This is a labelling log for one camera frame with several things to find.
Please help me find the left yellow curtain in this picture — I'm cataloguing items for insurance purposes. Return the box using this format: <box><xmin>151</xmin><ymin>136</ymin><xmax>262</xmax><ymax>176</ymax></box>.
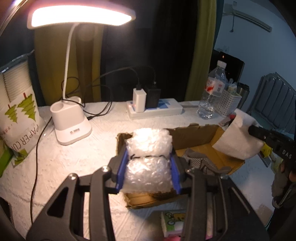
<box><xmin>34</xmin><ymin>24</ymin><xmax>104</xmax><ymax>105</ymax></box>

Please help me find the black lamp cable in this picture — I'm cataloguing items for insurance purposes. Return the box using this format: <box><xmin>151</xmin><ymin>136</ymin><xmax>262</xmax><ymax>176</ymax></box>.
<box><xmin>30</xmin><ymin>66</ymin><xmax>158</xmax><ymax>204</ymax></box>

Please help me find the pink plush toy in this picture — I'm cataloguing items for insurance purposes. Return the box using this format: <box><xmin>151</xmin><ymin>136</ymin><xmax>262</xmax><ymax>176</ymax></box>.
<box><xmin>164</xmin><ymin>236</ymin><xmax>181</xmax><ymax>241</ymax></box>

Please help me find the steel thermos cup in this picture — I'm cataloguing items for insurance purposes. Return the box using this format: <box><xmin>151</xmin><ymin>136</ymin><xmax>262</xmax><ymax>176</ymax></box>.
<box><xmin>237</xmin><ymin>82</ymin><xmax>250</xmax><ymax>109</ymax></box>

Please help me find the wall air conditioner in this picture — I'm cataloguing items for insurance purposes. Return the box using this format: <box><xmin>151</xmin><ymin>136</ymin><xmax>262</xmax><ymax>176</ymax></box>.
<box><xmin>223</xmin><ymin>1</ymin><xmax>273</xmax><ymax>33</ymax></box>

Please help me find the white paper towel pack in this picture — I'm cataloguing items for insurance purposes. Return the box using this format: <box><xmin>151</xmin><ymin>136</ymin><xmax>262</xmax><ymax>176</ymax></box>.
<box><xmin>213</xmin><ymin>109</ymin><xmax>264</xmax><ymax>160</ymax></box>

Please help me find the yellow plastic bag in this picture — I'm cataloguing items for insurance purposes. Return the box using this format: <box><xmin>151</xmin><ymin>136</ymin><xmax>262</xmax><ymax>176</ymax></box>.
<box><xmin>259</xmin><ymin>143</ymin><xmax>276</xmax><ymax>167</ymax></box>

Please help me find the bubble wrap bundle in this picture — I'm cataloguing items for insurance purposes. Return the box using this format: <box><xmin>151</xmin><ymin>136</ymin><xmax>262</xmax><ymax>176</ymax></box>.
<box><xmin>121</xmin><ymin>128</ymin><xmax>173</xmax><ymax>193</ymax></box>

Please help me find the white paper cup pack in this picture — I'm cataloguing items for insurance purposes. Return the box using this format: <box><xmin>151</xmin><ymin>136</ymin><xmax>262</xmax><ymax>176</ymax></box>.
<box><xmin>1</xmin><ymin>54</ymin><xmax>46</xmax><ymax>166</ymax></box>

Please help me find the grey dotted sock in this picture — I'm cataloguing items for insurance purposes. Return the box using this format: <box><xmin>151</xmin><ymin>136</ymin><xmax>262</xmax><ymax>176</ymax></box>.
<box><xmin>182</xmin><ymin>148</ymin><xmax>231</xmax><ymax>176</ymax></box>

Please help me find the yellow curtain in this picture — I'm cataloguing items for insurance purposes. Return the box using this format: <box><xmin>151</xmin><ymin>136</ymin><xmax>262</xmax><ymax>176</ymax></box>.
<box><xmin>185</xmin><ymin>0</ymin><xmax>217</xmax><ymax>100</ymax></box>
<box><xmin>34</xmin><ymin>24</ymin><xmax>104</xmax><ymax>105</ymax></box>

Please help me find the black phone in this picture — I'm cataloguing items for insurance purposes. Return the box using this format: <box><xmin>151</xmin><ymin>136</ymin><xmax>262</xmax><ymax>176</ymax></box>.
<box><xmin>0</xmin><ymin>197</ymin><xmax>15</xmax><ymax>227</ymax></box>

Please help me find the white charger plug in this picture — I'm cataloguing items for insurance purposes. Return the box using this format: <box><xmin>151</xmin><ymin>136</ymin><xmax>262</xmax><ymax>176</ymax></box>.
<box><xmin>132</xmin><ymin>88</ymin><xmax>147</xmax><ymax>113</ymax></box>

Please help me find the clear water bottle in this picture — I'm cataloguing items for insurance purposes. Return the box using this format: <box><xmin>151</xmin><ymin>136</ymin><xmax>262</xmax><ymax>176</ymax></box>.
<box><xmin>197</xmin><ymin>60</ymin><xmax>228</xmax><ymax>120</ymax></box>

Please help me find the white power strip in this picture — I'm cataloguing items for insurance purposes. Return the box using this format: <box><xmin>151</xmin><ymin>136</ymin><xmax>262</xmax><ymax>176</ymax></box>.
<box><xmin>126</xmin><ymin>98</ymin><xmax>183</xmax><ymax>120</ymax></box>

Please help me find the small tissue pack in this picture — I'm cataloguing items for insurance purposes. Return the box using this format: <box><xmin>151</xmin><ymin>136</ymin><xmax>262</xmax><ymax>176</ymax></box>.
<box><xmin>161</xmin><ymin>209</ymin><xmax>186</xmax><ymax>238</ymax></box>

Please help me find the white plastic basket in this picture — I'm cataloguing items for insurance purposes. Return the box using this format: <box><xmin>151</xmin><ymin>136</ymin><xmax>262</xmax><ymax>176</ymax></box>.
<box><xmin>215</xmin><ymin>90</ymin><xmax>242</xmax><ymax>117</ymax></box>

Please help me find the open cardboard box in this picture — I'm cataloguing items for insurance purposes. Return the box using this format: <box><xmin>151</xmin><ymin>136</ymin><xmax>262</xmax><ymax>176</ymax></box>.
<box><xmin>123</xmin><ymin>123</ymin><xmax>245</xmax><ymax>209</ymax></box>

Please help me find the grey padded headboard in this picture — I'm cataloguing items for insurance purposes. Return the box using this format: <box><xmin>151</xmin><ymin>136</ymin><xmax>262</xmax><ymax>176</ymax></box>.
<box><xmin>247</xmin><ymin>73</ymin><xmax>295</xmax><ymax>134</ymax></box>

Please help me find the right yellow curtain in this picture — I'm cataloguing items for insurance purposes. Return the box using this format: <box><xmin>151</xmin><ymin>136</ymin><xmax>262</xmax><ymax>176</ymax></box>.
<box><xmin>185</xmin><ymin>0</ymin><xmax>217</xmax><ymax>100</ymax></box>

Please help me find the black monitor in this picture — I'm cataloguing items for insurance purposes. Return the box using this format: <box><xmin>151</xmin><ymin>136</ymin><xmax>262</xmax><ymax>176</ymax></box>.
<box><xmin>209</xmin><ymin>50</ymin><xmax>245</xmax><ymax>83</ymax></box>

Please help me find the black charger plug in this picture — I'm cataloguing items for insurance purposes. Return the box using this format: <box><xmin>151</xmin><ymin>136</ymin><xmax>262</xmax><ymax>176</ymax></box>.
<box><xmin>144</xmin><ymin>86</ymin><xmax>161</xmax><ymax>109</ymax></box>

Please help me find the white desk lamp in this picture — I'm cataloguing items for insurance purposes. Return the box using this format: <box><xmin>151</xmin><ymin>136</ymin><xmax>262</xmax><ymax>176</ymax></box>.
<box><xmin>26</xmin><ymin>0</ymin><xmax>137</xmax><ymax>146</ymax></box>

